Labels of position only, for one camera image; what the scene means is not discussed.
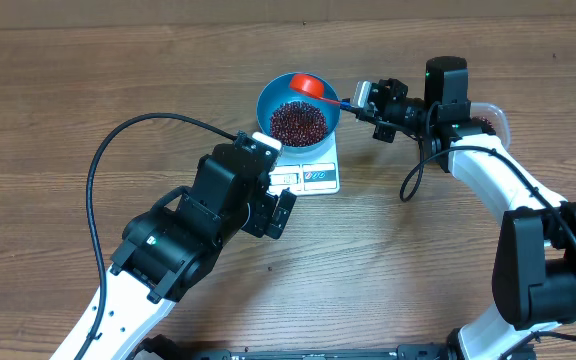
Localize red scoop with blue handle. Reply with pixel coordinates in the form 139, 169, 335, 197
289, 73, 351, 111

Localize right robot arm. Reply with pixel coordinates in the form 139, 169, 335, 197
348, 56, 576, 359

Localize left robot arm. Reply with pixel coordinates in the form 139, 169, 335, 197
53, 141, 296, 359

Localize white digital kitchen scale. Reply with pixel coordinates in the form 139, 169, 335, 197
269, 133, 341, 196

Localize red beans in bowl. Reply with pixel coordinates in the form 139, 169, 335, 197
270, 101, 328, 147

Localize clear plastic food container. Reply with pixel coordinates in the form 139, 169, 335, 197
471, 102, 512, 149

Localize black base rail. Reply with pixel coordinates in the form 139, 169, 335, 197
132, 334, 454, 360

